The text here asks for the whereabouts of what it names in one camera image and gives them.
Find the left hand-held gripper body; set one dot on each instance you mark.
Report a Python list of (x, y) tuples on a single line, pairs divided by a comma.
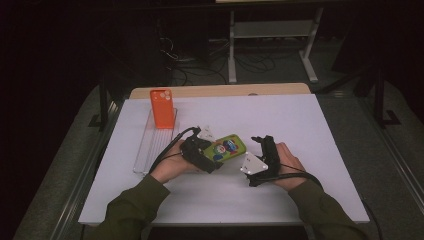
[(195, 150)]

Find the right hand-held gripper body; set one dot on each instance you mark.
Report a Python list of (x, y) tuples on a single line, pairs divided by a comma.
[(271, 163)]

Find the green clown phone case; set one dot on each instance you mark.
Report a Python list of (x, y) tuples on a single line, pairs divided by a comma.
[(230, 146)]

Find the clear plastic rack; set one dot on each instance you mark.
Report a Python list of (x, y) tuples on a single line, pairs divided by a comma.
[(153, 146)]

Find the orange phone case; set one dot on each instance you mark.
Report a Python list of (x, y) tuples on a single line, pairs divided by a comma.
[(162, 113)]

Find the person's right hand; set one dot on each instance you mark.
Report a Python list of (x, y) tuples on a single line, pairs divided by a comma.
[(291, 160)]

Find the person's left hand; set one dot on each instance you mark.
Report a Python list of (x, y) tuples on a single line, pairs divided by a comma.
[(170, 165)]

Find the wooden table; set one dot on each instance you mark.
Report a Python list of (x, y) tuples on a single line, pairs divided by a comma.
[(216, 90)]

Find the black metal stand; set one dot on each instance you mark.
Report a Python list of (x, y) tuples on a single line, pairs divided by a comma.
[(379, 96), (103, 100)]

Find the white metal desk frame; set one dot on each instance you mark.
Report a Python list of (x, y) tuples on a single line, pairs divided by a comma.
[(232, 50)]

